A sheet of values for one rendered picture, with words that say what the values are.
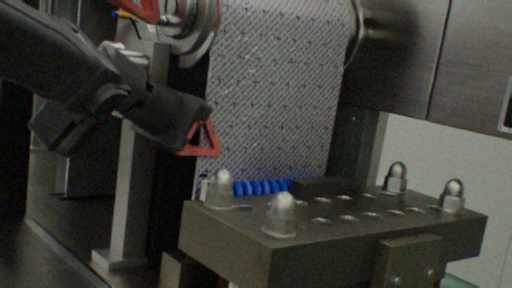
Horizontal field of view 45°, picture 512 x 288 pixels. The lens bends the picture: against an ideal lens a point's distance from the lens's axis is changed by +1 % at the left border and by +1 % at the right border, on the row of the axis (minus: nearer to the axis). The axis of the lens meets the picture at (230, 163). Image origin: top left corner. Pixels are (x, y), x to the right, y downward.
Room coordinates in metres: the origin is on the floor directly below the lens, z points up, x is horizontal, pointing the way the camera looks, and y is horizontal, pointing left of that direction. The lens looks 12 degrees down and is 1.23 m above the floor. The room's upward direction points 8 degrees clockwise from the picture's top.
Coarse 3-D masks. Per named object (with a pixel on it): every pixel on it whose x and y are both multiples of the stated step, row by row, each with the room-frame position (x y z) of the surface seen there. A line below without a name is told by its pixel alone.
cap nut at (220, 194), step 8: (216, 176) 0.68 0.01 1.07; (224, 176) 0.68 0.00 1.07; (216, 184) 0.68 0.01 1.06; (224, 184) 0.68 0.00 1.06; (232, 184) 0.69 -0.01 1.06; (208, 192) 0.68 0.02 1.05; (216, 192) 0.68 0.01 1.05; (224, 192) 0.68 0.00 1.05; (232, 192) 0.69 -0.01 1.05; (208, 200) 0.68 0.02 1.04; (216, 200) 0.68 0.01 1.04; (224, 200) 0.68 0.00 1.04; (232, 200) 0.69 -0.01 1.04; (208, 208) 0.68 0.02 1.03; (216, 208) 0.67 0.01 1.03; (224, 208) 0.68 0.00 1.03; (232, 208) 0.68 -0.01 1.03
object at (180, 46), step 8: (200, 0) 0.76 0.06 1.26; (208, 0) 0.75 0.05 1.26; (200, 8) 0.76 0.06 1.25; (208, 8) 0.75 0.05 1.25; (200, 16) 0.76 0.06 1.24; (208, 16) 0.75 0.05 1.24; (200, 24) 0.75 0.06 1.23; (208, 24) 0.75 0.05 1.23; (160, 32) 0.82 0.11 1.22; (192, 32) 0.77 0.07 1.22; (200, 32) 0.75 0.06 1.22; (168, 40) 0.81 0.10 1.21; (176, 40) 0.79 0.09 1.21; (184, 40) 0.78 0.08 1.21; (192, 40) 0.76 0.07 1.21; (200, 40) 0.76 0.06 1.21; (176, 48) 0.79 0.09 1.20; (184, 48) 0.78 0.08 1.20; (192, 48) 0.77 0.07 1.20; (208, 56) 0.81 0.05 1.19
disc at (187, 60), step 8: (216, 0) 0.75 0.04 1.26; (216, 8) 0.74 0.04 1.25; (216, 16) 0.74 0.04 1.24; (216, 24) 0.74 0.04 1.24; (208, 32) 0.75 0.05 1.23; (216, 32) 0.74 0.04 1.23; (160, 40) 0.84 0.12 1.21; (208, 40) 0.75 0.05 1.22; (200, 48) 0.76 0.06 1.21; (208, 48) 0.75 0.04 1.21; (176, 56) 0.80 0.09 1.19; (184, 56) 0.79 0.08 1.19; (192, 56) 0.77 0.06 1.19; (200, 56) 0.76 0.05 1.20; (176, 64) 0.80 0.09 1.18; (184, 64) 0.79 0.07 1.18; (192, 64) 0.77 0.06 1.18
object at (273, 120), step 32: (224, 64) 0.76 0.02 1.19; (256, 64) 0.79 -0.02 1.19; (288, 64) 0.83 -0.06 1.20; (224, 96) 0.77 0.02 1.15; (256, 96) 0.80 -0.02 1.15; (288, 96) 0.84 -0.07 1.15; (320, 96) 0.87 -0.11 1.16; (224, 128) 0.77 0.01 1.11; (256, 128) 0.81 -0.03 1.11; (288, 128) 0.84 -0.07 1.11; (320, 128) 0.88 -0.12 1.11; (224, 160) 0.78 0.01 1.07; (256, 160) 0.81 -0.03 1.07; (288, 160) 0.85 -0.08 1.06; (320, 160) 0.89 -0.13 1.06; (192, 192) 0.75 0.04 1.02
